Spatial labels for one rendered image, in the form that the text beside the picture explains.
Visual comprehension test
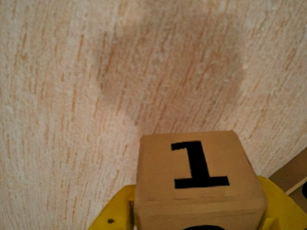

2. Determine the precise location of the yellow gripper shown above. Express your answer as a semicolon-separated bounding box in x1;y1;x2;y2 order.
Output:
87;175;307;230

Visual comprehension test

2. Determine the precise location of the tan wooden tray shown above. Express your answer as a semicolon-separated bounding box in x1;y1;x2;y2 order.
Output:
267;147;307;196

